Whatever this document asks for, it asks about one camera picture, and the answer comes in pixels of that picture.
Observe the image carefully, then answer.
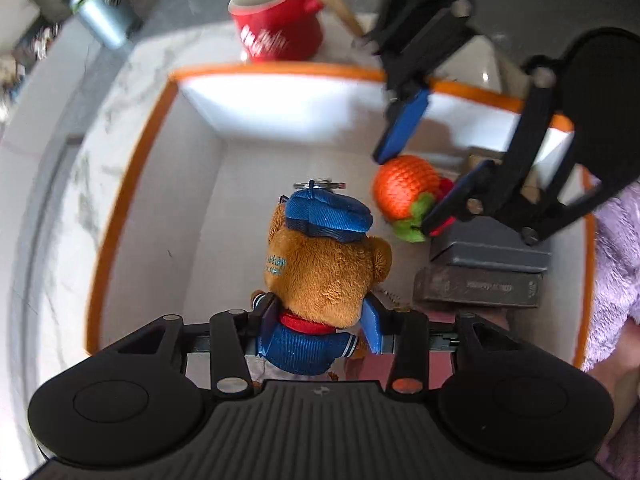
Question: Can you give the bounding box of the painted cover book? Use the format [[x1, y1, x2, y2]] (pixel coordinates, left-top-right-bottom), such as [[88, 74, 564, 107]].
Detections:
[[412, 265, 546, 310]]

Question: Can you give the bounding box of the black square box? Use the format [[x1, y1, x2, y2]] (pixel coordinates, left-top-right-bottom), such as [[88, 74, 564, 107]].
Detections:
[[429, 215, 553, 275]]

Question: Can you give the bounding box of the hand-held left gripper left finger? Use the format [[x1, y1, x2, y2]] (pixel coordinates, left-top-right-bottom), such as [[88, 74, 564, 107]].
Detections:
[[105, 296, 282, 395]]

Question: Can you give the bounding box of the brown plush bear blue outfit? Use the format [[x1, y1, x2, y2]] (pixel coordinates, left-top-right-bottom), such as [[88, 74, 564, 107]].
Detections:
[[250, 176, 393, 378]]

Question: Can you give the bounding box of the white box orange rim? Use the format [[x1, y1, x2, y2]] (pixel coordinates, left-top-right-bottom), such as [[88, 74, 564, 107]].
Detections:
[[85, 62, 598, 371]]

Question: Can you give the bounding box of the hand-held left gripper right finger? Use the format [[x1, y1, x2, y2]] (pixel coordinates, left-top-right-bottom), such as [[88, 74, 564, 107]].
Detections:
[[360, 296, 533, 395]]

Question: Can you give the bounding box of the red mug wooden handle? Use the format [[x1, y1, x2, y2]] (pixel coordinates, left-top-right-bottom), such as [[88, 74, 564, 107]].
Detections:
[[227, 0, 366, 63]]

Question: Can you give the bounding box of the purple fleece clothing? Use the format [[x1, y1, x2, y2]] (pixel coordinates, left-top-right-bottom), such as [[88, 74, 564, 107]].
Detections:
[[582, 180, 640, 480]]

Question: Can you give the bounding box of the small tan object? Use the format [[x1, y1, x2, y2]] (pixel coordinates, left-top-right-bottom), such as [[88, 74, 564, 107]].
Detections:
[[465, 147, 503, 173]]

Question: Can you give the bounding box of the grey metal plant pot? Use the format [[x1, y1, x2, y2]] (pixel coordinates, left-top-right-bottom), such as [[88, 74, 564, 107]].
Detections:
[[67, 0, 143, 51]]

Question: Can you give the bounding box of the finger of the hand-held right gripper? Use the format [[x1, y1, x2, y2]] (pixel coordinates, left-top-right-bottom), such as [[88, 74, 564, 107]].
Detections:
[[421, 55, 603, 247], [361, 0, 476, 164]]

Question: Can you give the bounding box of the orange crocheted fruit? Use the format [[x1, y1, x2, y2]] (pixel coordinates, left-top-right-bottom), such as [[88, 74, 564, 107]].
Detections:
[[371, 155, 453, 243]]

